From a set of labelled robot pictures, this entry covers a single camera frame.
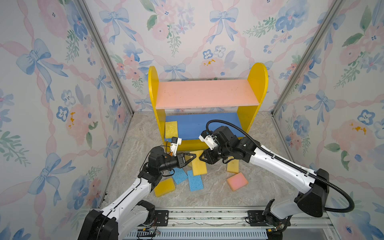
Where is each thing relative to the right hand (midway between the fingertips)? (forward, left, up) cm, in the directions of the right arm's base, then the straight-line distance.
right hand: (200, 156), depth 73 cm
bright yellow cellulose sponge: (+21, +18, -5) cm, 28 cm away
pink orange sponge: (-4, -22, -21) cm, 31 cm away
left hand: (0, +2, +1) cm, 3 cm away
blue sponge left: (-1, +12, -20) cm, 23 cm away
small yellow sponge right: (+5, -20, -20) cm, 29 cm away
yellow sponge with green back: (-4, +1, -2) cm, 5 cm away
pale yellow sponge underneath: (-1, +6, +1) cm, 6 cm away
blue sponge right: (-6, +2, -19) cm, 20 cm away
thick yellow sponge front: (-9, +20, -20) cm, 29 cm away
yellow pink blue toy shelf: (+51, -6, -21) cm, 56 cm away
